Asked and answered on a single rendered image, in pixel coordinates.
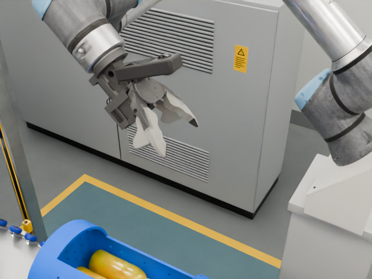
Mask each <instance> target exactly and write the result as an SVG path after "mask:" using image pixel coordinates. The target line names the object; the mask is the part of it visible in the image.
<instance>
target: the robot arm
mask: <svg viewBox="0 0 372 279"><path fill-rule="evenodd" d="M160 1H162V0H32V5H33V8H34V9H35V11H36V12H37V13H38V14H39V16H40V18H41V20H42V21H44V22H45V23H46V25H47V26H48V27H49V28H50V29H51V31H52V32H53V33H54V34H55V35H56V37H57V38H58V39H59V40H60V41H61V42H62V44H63V45H64V46H65V47H66V48H67V50H68V51H69V52H70V54H71V55H72V56H73V57H74V58H75V60H76V61H77V62H78V63H79V64H80V65H81V67H82V68H83V69H84V70H85V71H86V73H88V74H91V73H94V75H93V76H92V77H91V78H90V79H89V82H90V83H91V85H92V86H95V85H97V84H99V85H100V87H101V88H102V89H103V90H104V92H105V93H106V94H107V95H108V97H109V98H108V99H109V103H107V101H108V99H107V101H106V103H107V106H106V107H105V108H104V109H105V110H106V112H107V113H108V114H109V115H110V116H111V117H112V119H113V120H114V121H115V122H116V123H117V125H118V126H119V127H120V129H121V130H123V129H124V128H125V129H126V128H127V127H129V126H130V125H132V124H134V123H136V125H137V133H136V135H135V137H134V139H133V146H134V148H135V149H141V148H143V147H147V146H149V145H152V146H153V148H154V149H155V150H156V152H157V153H158V154H159V155H160V156H161V157H162V158H166V154H167V143H166V142H165V140H164V139H163V136H162V131H161V130H160V129H159V127H158V118H157V115H156V114H155V113H154V112H153V111H152V110H153V109H154V108H155V107H156V108H157V109H158V110H160V111H161V112H162V117H161V121H162V122H163V123H166V124H170V123H172V122H175V121H178V120H180V119H182V118H184V119H186V120H187V121H188V123H190V124H191V125H193V126H195V127H198V122H197V120H196V118H195V116H194V115H193V114H192V113H191V111H190V110H189V109H188V108H187V106H186V105H185V104H184V103H183V102H182V100H181V99H180V98H179V97H178V96H177V95H176V94H175V93H174V92H173V91H172V90H171V89H169V88H168V87H166V86H165V85H163V84H161V83H160V82H157V81H156V80H155V79H154V78H152V77H153V76H160V75H165V76H168V75H172V74H173V73H174V72H175V71H176V70H178V69H179V68H181V67H182V66H183V62H182V58H181V55H180V54H179V53H176V54H162V55H160V56H158V57H154V58H148V59H142V60H136V61H130V62H126V63H123V61H124V60H125V58H126V57H127V55H128V53H127V51H125V49H124V47H125V41H124V40H123V39H122V37H121V36H120V35H119V33H120V32H121V30H123V29H124V28H125V27H127V26H128V25H129V24H131V23H132V22H133V21H135V20H136V19H137V18H139V17H140V16H141V15H143V14H144V13H146V12H147V11H148V10H150V9H151V8H152V7H154V6H155V5H156V4H158V3H159V2H160ZM282 1H283V2H284V4H285V5H286V6H287V7H288V8H289V10H290V11H291V12H292V13H293V14H294V16H295V17H296V18H297V19H298V20H299V21H300V23H301V24H302V25H303V26H304V27H305V29H306V30H307V31H308V32H309V34H310V35H311V36H312V37H313V39H314V40H315V41H316V42H317V43H318V44H319V46H320V47H321V48H322V49H323V50H324V52H325V53H326V54H327V55H328V56H329V57H330V59H331V60H332V65H331V69H325V70H323V71H322V72H321V73H319V74H318V75H317V76H315V77H314V78H313V79H312V80H311V81H310V82H309V83H308V84H307V85H305V86H304V87H303V88H302V89H301V90H300V91H299V92H298V94H297V95H296V96H295V98H294V101H295V103H296V104H297V106H298V107H299V109H300V111H302V113H303V114H304V115H305V116H306V118H307V119H308V120H309V122H310V123H311V124H312V125H313V127H314V128H315V129H316V130H317V131H318V133H319V134H320V135H321V136H322V138H323V139H324V140H325V141H326V143H327V145H328V148H329V151H330V155H331V157H332V160H333V162H334V163H335V164H336V165H337V166H340V167H341V166H347V165H349V164H352V163H354V162H356V161H358V160H360V159H362V158H363V157H365V156H367V155H368V154H369V153H371V152H372V118H370V117H368V116H367V115H366V114H365V113H364V112H365V111H367V110H369V109H371V108H372V35H364V34H363V32H362V31H361V30H360V29H359V28H358V26H357V25H356V24H355V23H354V22H353V20H352V19H351V18H350V16H348V14H347V13H346V12H345V10H344V9H343V8H342V7H341V6H340V4H339V3H338V2H337V1H336V0H282ZM110 99H111V100H112V101H110Z"/></svg>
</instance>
